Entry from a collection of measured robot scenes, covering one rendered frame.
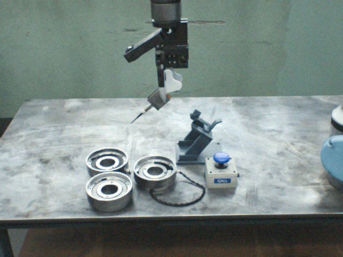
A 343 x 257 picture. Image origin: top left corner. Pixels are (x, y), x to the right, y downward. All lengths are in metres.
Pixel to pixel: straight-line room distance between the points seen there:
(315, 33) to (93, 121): 1.74
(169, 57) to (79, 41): 1.60
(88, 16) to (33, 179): 1.60
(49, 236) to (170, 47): 0.65
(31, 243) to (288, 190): 0.72
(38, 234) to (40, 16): 1.58
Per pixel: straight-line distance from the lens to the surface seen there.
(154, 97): 1.11
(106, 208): 0.95
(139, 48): 1.06
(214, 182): 1.01
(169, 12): 1.02
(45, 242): 1.29
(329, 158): 0.89
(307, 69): 2.80
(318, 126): 1.35
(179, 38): 1.05
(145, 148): 1.17
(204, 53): 2.61
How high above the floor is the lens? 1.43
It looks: 30 degrees down
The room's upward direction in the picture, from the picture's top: straight up
